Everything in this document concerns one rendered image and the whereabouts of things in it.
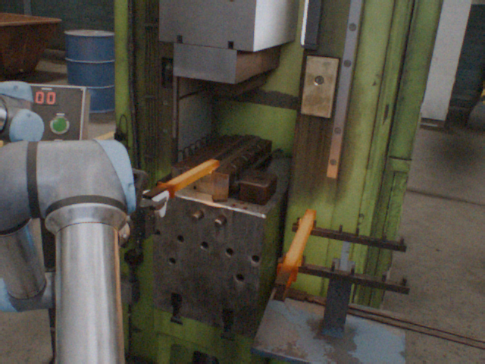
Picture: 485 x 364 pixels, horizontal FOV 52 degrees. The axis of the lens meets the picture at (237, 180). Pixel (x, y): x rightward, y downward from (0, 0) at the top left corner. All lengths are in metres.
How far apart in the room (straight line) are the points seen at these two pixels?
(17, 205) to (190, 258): 0.94
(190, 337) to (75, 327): 1.16
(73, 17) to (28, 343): 7.65
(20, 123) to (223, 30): 0.63
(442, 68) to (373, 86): 5.15
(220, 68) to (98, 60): 4.61
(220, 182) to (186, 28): 0.46
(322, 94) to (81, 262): 0.98
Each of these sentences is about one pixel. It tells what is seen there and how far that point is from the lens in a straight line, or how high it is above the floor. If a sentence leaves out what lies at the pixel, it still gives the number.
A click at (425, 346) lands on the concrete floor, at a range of 2.63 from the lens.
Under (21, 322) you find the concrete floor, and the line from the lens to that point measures 2.62.
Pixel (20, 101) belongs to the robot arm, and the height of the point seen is 1.25.
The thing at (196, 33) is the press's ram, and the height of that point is 1.40.
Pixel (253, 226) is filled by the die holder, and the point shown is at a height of 0.87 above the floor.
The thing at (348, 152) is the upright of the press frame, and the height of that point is 1.08.
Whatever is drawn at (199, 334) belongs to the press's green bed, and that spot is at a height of 0.42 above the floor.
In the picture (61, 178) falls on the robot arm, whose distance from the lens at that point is 0.74.
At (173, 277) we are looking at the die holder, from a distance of 1.70.
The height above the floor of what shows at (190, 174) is 1.02.
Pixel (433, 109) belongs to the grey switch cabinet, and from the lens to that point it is 6.71.
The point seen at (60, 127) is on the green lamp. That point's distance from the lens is 1.66.
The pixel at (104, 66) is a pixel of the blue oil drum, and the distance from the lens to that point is 6.05.
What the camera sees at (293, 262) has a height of 0.93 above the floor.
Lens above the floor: 1.54
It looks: 22 degrees down
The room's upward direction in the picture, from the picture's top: 4 degrees clockwise
